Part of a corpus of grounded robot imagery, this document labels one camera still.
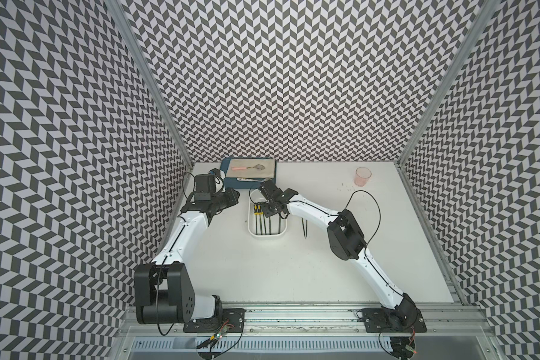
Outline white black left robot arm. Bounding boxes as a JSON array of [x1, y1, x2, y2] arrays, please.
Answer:
[[133, 188, 240, 325]]

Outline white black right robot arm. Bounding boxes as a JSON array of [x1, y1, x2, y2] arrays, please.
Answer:
[[258, 180, 428, 333]]

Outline white plastic storage box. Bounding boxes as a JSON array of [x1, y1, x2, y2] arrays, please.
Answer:
[[247, 200, 288, 240]]

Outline beige folded cloth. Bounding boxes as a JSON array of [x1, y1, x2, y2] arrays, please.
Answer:
[[226, 158, 276, 179]]

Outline teal rectangular tray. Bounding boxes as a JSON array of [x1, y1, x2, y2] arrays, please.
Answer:
[[220, 157, 277, 189]]

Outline pink translucent cup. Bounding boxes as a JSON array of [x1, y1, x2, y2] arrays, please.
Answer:
[[354, 166, 372, 187]]

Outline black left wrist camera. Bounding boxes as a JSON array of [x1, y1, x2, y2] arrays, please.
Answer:
[[193, 173, 217, 202]]

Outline white handled metal spoon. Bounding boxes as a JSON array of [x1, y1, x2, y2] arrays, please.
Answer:
[[236, 177, 266, 182]]

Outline pink handled slotted spoon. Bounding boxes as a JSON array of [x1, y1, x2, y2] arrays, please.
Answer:
[[230, 164, 266, 171]]

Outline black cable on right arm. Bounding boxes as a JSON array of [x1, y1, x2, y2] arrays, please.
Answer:
[[343, 189, 383, 248]]

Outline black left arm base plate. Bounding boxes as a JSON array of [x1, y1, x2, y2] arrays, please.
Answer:
[[183, 308, 245, 334]]

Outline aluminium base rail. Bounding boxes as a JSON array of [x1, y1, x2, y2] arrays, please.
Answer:
[[108, 302, 506, 359]]

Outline left electronics board with wires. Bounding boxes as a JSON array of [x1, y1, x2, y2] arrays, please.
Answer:
[[196, 317, 244, 359]]

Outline electronics board with wires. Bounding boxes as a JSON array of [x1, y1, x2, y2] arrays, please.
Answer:
[[196, 317, 244, 359], [377, 327, 417, 360]]

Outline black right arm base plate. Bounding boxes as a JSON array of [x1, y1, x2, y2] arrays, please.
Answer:
[[358, 308, 428, 334]]

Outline right electronics board with wires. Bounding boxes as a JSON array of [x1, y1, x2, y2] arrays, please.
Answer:
[[377, 327, 417, 360]]

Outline aluminium corner post left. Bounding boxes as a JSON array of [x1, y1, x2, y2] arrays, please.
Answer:
[[104, 0, 193, 167]]

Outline aluminium corner post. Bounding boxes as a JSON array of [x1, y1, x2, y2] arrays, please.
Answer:
[[104, 0, 193, 167], [395, 0, 501, 168]]

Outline aluminium corner post right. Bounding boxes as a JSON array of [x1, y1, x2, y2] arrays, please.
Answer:
[[395, 0, 501, 168]]

